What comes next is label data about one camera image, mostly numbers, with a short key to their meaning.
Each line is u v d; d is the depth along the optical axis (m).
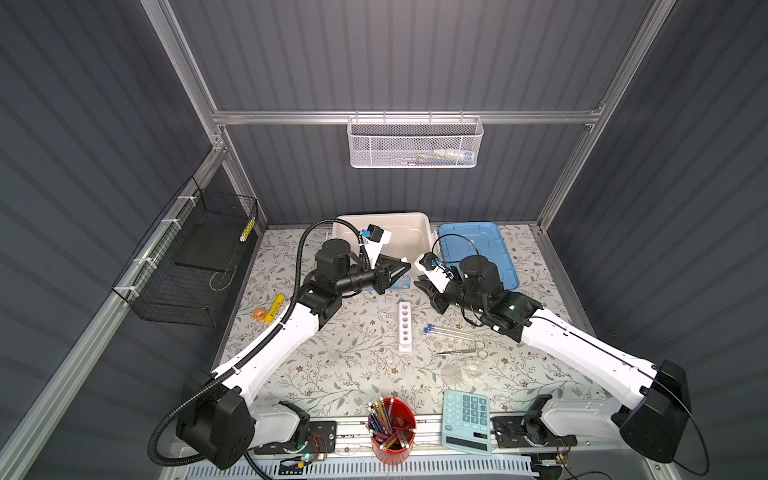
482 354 0.87
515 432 0.72
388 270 0.65
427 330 0.91
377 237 0.63
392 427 0.67
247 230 0.82
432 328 0.93
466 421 0.75
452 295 0.63
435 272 0.62
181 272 0.72
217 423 0.39
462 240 1.14
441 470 0.77
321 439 0.72
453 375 0.84
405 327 0.89
